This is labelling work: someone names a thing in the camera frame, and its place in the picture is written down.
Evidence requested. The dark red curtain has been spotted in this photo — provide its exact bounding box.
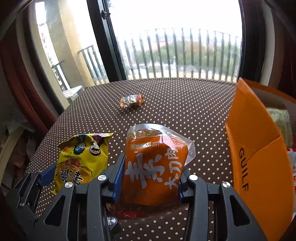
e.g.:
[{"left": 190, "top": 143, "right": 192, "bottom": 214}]
[
  {"left": 1, "top": 39, "right": 57, "bottom": 137},
  {"left": 265, "top": 1, "right": 295, "bottom": 98}
]

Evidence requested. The brown polka dot tablecloth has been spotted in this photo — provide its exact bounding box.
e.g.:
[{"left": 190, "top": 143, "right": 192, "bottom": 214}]
[{"left": 26, "top": 77, "right": 238, "bottom": 241}]

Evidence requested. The orange cardboard box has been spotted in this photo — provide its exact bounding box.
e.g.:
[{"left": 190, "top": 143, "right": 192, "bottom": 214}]
[{"left": 225, "top": 78, "right": 295, "bottom": 240}]

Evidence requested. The balcony metal railing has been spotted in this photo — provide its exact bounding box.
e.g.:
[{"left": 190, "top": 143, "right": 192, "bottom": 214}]
[{"left": 41, "top": 28, "right": 242, "bottom": 92}]

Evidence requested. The left dark red curtain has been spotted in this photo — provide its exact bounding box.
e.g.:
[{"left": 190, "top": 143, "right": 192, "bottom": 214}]
[{"left": 1, "top": 39, "right": 57, "bottom": 137}]

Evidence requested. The black sliding door frame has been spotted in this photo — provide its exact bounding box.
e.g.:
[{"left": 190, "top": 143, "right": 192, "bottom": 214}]
[{"left": 22, "top": 1, "right": 267, "bottom": 116}]

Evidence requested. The pale yellow chip bag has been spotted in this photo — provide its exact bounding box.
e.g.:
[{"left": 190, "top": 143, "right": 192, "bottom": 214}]
[{"left": 267, "top": 108, "right": 293, "bottom": 148}]

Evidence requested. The orange clear snack pouch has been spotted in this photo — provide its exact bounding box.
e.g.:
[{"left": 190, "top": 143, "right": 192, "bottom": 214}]
[{"left": 114, "top": 123, "right": 196, "bottom": 219}]

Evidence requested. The small red candy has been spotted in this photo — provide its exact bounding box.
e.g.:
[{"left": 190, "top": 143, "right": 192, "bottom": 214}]
[{"left": 119, "top": 94, "right": 145, "bottom": 108}]

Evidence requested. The yellow cartoon snack bag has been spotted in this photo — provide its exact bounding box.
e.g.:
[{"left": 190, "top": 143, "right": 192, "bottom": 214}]
[{"left": 51, "top": 133, "right": 113, "bottom": 194}]

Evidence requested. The red cartoon face snack bag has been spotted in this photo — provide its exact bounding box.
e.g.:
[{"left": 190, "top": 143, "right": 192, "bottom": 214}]
[{"left": 287, "top": 148, "right": 296, "bottom": 192}]

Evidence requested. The white air conditioner unit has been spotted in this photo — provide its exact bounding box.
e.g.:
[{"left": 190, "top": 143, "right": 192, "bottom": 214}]
[{"left": 63, "top": 85, "right": 84, "bottom": 104}]

